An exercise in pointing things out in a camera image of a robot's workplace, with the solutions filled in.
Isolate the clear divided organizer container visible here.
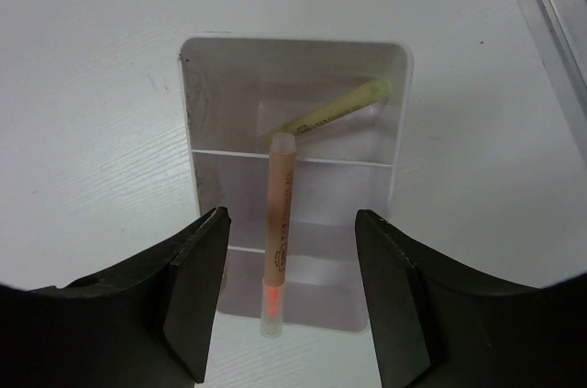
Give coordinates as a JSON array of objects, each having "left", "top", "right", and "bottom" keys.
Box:
[{"left": 179, "top": 34, "right": 414, "bottom": 333}]

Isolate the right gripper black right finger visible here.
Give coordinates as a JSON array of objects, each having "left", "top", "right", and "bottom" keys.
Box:
[{"left": 355, "top": 210, "right": 586, "bottom": 387}]

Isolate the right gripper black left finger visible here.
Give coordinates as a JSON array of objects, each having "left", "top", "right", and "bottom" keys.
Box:
[{"left": 1, "top": 207, "right": 230, "bottom": 387}]

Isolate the aluminium rail frame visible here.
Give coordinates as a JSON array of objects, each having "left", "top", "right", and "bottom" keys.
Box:
[{"left": 494, "top": 0, "right": 587, "bottom": 100}]

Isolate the orange highlighter pen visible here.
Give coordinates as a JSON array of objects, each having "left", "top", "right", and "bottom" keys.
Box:
[{"left": 260, "top": 132, "right": 296, "bottom": 338}]

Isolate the yellow highlighter pen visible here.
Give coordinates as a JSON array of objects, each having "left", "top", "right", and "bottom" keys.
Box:
[{"left": 273, "top": 79, "right": 392, "bottom": 137}]

